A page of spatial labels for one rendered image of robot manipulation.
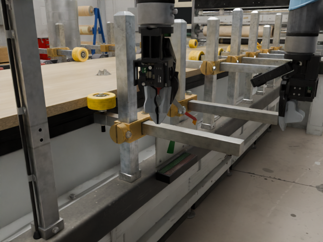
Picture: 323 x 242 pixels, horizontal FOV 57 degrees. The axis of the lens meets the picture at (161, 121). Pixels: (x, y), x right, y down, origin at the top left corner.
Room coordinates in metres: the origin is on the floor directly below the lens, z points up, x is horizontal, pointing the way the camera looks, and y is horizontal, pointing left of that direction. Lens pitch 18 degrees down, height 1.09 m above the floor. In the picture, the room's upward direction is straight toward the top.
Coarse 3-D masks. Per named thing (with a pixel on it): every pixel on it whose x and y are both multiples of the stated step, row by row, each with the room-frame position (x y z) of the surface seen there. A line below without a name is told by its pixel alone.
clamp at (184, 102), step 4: (188, 96) 0.97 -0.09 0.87; (192, 96) 0.97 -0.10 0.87; (196, 96) 0.98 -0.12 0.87; (180, 100) 0.90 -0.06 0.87; (184, 100) 0.91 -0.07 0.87; (188, 100) 0.94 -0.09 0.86; (172, 104) 0.88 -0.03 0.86; (184, 104) 0.91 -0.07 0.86; (172, 108) 0.88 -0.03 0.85; (176, 108) 0.88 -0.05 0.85; (168, 112) 0.89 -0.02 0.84; (172, 112) 0.88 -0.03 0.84; (176, 112) 0.88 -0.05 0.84; (172, 116) 0.88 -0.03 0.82; (180, 116) 0.89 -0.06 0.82
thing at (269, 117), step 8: (192, 104) 0.92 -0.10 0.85; (200, 104) 0.91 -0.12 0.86; (208, 104) 0.89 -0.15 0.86; (216, 104) 0.89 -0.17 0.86; (224, 104) 0.89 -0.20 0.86; (208, 112) 0.89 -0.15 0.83; (216, 112) 0.88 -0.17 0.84; (224, 112) 0.86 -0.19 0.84; (232, 112) 0.85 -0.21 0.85; (240, 112) 0.84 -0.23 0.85; (248, 112) 0.82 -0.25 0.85; (256, 112) 0.81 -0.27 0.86; (264, 112) 0.80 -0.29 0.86; (272, 112) 0.80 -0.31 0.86; (248, 120) 0.82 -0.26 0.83; (256, 120) 0.81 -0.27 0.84; (264, 120) 0.80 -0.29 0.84; (272, 120) 0.79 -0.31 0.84
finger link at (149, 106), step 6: (144, 90) 0.65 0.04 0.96; (150, 90) 0.64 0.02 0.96; (156, 90) 0.65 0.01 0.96; (150, 96) 0.64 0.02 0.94; (150, 102) 0.64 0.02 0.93; (156, 102) 0.65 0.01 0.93; (144, 108) 0.60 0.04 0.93; (150, 108) 0.64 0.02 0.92; (156, 108) 0.65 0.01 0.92; (150, 114) 0.64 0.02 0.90; (156, 114) 0.64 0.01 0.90; (156, 120) 0.64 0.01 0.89
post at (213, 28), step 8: (208, 24) 1.13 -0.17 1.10; (216, 24) 1.12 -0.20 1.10; (208, 32) 1.13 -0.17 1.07; (216, 32) 1.12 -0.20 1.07; (208, 40) 1.13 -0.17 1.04; (216, 40) 1.12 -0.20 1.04; (208, 48) 1.12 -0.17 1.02; (216, 48) 1.13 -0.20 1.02; (208, 56) 1.12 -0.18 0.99; (216, 56) 1.13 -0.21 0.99; (208, 80) 1.12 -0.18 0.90; (208, 88) 1.12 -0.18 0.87; (208, 96) 1.12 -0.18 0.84; (208, 120) 1.12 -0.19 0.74
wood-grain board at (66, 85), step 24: (192, 48) 2.80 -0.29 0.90; (0, 72) 1.31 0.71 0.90; (48, 72) 1.31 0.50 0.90; (72, 72) 1.31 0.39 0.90; (96, 72) 1.31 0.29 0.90; (192, 72) 1.37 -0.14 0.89; (0, 96) 0.83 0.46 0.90; (48, 96) 0.83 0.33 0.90; (72, 96) 0.83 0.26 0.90; (0, 120) 0.62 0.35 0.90
